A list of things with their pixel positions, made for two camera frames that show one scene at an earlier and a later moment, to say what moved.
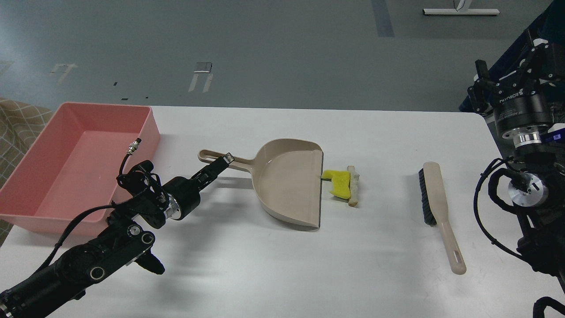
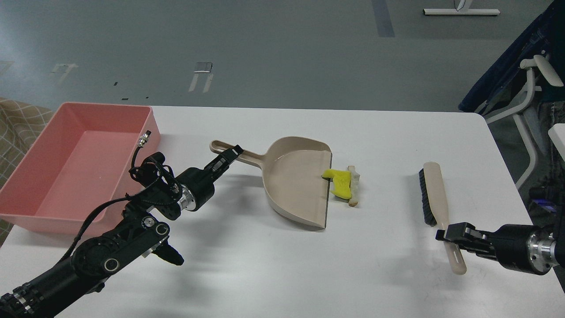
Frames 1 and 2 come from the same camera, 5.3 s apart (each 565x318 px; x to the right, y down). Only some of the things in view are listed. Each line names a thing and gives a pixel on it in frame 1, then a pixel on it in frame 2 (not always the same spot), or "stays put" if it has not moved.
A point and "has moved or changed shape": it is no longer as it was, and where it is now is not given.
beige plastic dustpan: (287, 174) has moved or changed shape
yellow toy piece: (340, 181) stays put
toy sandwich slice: (354, 180) stays put
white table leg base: (463, 9) stays put
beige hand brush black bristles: (435, 212) stays put
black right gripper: (522, 117) -> (524, 247)
